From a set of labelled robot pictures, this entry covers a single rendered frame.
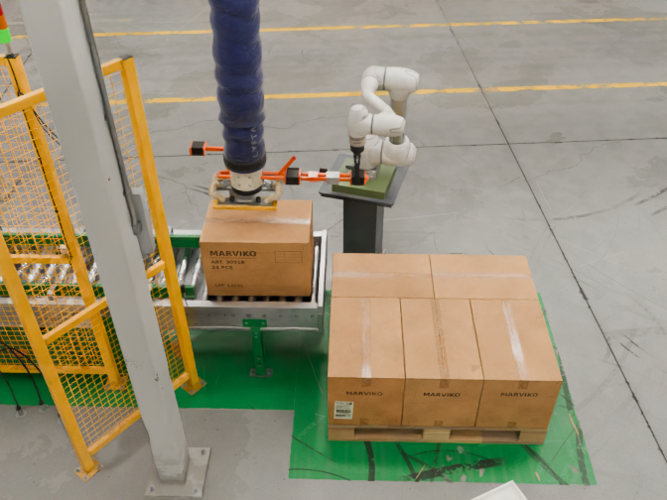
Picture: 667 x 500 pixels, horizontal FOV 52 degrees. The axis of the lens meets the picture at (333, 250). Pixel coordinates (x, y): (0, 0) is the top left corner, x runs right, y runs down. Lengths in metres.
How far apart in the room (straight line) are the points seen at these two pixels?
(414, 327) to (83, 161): 2.06
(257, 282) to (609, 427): 2.17
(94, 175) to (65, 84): 0.34
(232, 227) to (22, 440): 1.69
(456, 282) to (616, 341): 1.23
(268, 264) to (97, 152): 1.60
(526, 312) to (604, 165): 2.77
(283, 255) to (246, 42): 1.18
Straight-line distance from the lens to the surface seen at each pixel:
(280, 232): 3.79
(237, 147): 3.53
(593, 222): 5.77
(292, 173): 3.70
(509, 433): 4.11
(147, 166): 3.27
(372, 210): 4.58
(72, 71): 2.36
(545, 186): 6.09
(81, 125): 2.45
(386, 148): 4.37
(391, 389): 3.64
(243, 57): 3.29
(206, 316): 3.98
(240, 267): 3.87
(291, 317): 3.91
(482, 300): 4.04
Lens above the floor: 3.27
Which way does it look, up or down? 39 degrees down
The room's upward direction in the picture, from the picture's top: straight up
